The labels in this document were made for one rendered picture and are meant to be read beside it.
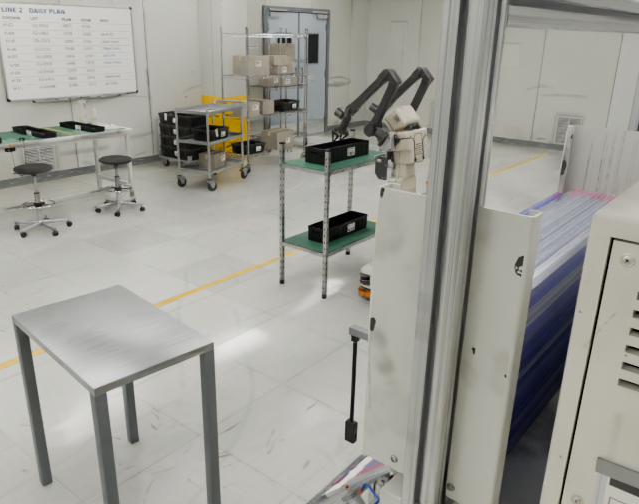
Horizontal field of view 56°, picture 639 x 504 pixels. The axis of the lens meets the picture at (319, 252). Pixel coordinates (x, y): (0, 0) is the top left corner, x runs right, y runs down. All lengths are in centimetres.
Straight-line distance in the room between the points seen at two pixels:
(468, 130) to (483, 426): 29
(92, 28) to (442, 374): 821
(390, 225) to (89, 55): 809
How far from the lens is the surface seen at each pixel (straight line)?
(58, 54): 839
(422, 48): 1236
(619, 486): 63
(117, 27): 883
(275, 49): 1001
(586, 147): 115
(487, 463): 66
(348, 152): 460
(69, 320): 250
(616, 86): 1108
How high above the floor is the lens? 185
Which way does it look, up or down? 20 degrees down
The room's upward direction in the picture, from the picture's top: 1 degrees clockwise
